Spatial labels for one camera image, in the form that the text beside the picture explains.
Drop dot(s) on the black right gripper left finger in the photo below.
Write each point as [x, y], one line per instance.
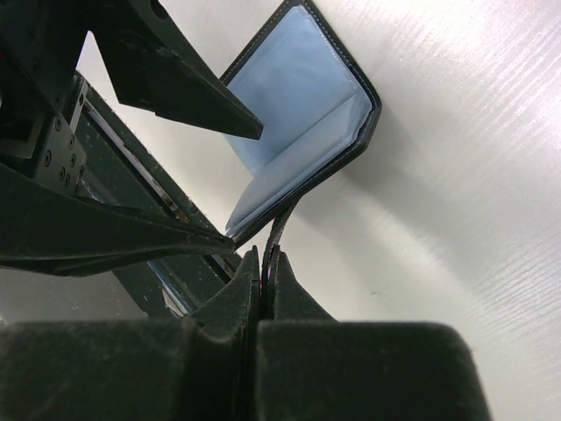
[198, 367]

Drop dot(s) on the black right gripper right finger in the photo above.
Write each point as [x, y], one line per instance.
[311, 367]

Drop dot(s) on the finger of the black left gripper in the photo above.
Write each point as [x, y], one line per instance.
[46, 232]
[153, 67]

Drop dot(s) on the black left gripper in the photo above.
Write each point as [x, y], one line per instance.
[42, 96]

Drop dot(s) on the black leather card holder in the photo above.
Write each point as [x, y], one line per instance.
[318, 109]

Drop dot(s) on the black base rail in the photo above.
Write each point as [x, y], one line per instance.
[121, 173]

